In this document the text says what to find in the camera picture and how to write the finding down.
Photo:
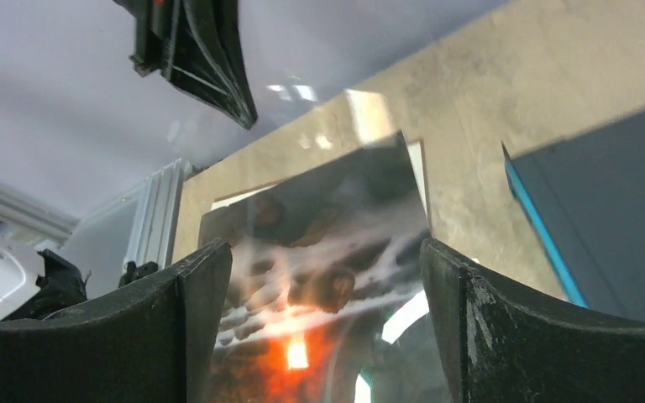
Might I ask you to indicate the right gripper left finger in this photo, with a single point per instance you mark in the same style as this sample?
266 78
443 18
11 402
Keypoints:
149 341

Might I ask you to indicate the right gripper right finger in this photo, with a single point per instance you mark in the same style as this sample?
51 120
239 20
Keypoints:
502 341

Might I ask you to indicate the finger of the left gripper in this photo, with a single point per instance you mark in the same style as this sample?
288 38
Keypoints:
195 46

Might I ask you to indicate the landscape photo print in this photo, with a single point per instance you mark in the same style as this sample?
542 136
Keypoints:
322 267

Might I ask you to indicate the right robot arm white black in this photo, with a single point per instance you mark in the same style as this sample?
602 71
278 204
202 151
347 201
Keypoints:
312 364

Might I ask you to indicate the dark network switch box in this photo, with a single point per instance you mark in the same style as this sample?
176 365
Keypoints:
585 198

